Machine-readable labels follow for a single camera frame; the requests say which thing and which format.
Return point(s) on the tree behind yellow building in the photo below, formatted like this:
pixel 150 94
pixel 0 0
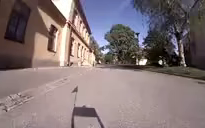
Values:
pixel 96 50

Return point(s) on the round green tree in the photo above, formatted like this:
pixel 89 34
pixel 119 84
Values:
pixel 121 41

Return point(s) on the street lamp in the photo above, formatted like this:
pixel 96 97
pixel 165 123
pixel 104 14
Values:
pixel 137 46

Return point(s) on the small white building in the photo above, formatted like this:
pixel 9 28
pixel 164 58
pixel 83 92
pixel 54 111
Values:
pixel 143 62

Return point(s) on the grey asphalt road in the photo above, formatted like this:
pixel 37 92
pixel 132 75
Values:
pixel 136 96

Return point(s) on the dark green tree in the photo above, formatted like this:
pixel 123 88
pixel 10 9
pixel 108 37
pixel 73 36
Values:
pixel 156 46

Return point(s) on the low beige building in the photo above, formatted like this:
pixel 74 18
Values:
pixel 26 46

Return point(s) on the large pale-trunk tree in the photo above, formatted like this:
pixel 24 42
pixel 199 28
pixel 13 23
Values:
pixel 170 16

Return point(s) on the grey asphalt pavement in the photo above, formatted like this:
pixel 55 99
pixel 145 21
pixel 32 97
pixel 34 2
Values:
pixel 20 81

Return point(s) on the grass verge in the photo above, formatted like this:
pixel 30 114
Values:
pixel 186 72

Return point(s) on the cobblestone gutter strip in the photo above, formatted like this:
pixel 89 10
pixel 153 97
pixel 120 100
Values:
pixel 15 99

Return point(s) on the grey-brown building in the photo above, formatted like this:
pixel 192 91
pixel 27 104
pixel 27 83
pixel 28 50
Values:
pixel 201 46

